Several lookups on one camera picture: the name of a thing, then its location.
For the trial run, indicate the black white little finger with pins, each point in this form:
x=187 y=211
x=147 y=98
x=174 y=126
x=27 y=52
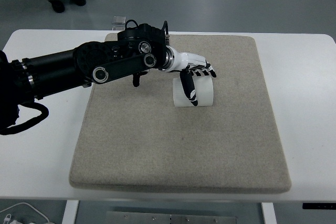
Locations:
x=212 y=71

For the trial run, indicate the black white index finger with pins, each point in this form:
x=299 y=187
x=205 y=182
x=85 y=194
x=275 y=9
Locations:
x=197 y=72

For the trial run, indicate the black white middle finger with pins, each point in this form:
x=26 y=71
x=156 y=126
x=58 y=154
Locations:
x=202 y=72

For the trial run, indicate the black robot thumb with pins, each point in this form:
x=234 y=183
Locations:
x=188 y=87

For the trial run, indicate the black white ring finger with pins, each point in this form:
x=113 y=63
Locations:
x=207 y=72

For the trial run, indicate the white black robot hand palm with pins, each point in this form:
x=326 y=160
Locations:
x=178 y=61

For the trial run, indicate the white ribbed cup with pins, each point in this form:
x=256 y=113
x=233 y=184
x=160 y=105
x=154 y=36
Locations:
x=203 y=88

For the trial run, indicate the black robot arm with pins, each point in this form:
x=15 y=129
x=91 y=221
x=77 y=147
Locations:
x=136 y=50

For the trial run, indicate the clear acrylic block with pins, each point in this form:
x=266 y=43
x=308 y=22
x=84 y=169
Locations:
x=118 y=23

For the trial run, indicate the beige felt mat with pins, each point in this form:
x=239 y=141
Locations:
x=135 y=139

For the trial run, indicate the metal plate under table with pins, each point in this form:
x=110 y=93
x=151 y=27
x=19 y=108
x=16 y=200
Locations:
x=138 y=217

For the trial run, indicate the black table control panel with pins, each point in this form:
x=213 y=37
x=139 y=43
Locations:
x=319 y=206

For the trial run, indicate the white table leg frame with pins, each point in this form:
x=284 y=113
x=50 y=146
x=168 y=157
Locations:
x=70 y=212

